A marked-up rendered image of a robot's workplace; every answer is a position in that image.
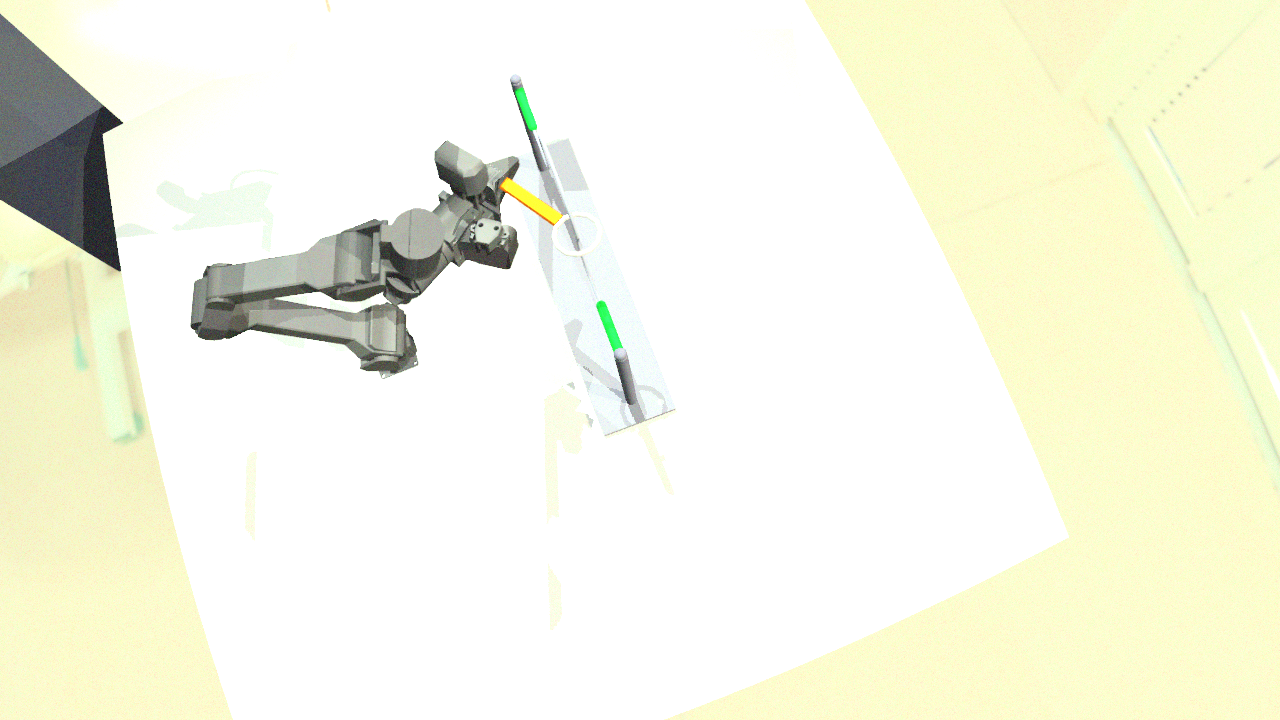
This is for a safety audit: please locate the orange bar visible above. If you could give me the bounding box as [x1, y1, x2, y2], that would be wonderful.
[500, 178, 602, 258]

